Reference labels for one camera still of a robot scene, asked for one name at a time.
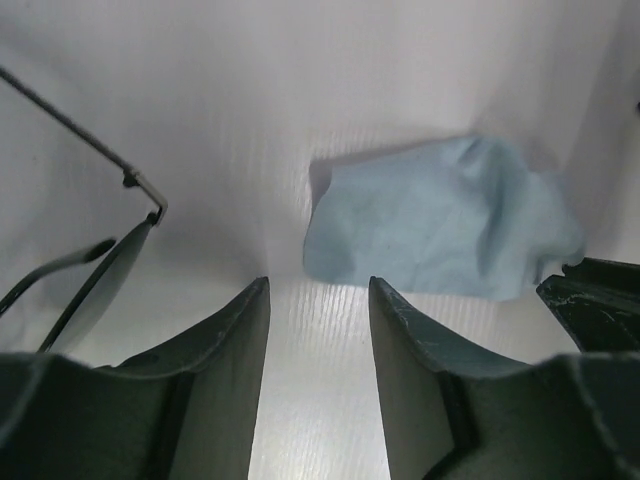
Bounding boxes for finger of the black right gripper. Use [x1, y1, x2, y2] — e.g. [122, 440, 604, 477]
[536, 258, 640, 352]

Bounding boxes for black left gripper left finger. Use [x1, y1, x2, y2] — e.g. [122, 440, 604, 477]
[1, 277, 270, 479]

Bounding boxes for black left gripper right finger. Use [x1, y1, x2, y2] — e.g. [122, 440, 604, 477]
[369, 277, 639, 479]

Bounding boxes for dark aviator sunglasses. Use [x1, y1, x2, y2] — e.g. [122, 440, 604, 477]
[1, 67, 168, 353]

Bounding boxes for light blue cleaning cloth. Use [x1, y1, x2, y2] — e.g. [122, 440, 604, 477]
[303, 135, 586, 301]

